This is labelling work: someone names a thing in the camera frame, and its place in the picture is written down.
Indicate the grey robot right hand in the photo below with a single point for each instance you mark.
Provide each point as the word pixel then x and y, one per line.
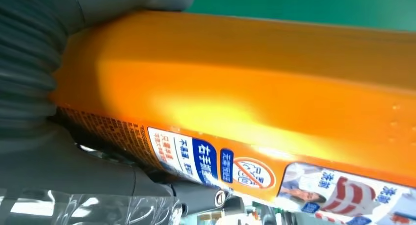
pixel 65 184

